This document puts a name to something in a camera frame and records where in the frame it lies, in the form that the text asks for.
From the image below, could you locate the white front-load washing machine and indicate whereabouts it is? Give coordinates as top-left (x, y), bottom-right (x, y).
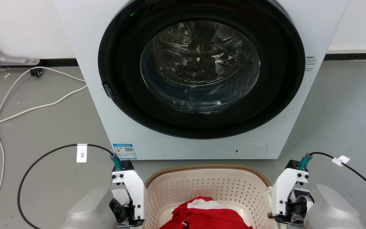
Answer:
top-left (53, 0), bottom-right (350, 160)

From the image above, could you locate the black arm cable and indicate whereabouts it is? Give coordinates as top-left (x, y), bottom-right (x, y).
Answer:
top-left (17, 144), bottom-right (124, 229)
top-left (297, 152), bottom-right (366, 229)

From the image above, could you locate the beige perforated laundry basket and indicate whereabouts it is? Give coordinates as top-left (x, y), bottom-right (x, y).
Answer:
top-left (143, 164), bottom-right (279, 229)

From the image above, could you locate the black wall baseboard strip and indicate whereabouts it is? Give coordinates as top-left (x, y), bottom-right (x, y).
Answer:
top-left (324, 53), bottom-right (366, 61)

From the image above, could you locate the blue energy label sticker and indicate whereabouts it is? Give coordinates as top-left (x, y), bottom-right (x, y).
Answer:
top-left (113, 144), bottom-right (137, 160)

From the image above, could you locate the red and white garment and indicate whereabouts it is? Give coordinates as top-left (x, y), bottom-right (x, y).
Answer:
top-left (158, 196), bottom-right (253, 229)

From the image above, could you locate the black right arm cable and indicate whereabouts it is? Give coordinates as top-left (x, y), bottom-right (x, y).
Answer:
top-left (297, 152), bottom-right (366, 229)

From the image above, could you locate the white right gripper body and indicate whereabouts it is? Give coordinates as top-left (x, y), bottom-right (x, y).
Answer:
top-left (271, 168), bottom-right (315, 225)

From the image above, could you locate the white floor power cable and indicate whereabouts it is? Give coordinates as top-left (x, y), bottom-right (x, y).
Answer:
top-left (0, 84), bottom-right (88, 130)
top-left (0, 66), bottom-right (86, 229)

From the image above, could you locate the white paper cable tag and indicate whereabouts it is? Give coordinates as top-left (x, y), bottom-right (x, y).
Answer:
top-left (76, 144), bottom-right (88, 163)
top-left (331, 155), bottom-right (350, 167)

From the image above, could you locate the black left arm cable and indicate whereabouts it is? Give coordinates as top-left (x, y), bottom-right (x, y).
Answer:
top-left (17, 144), bottom-right (124, 229)

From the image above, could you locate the small black text sticker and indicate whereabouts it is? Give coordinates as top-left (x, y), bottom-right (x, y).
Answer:
top-left (304, 56), bottom-right (317, 72)

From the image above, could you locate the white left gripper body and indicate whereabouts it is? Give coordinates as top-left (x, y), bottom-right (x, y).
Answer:
top-left (109, 170), bottom-right (148, 227)

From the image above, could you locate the black round washer door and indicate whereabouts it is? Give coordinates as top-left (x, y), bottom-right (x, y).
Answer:
top-left (98, 0), bottom-right (306, 139)

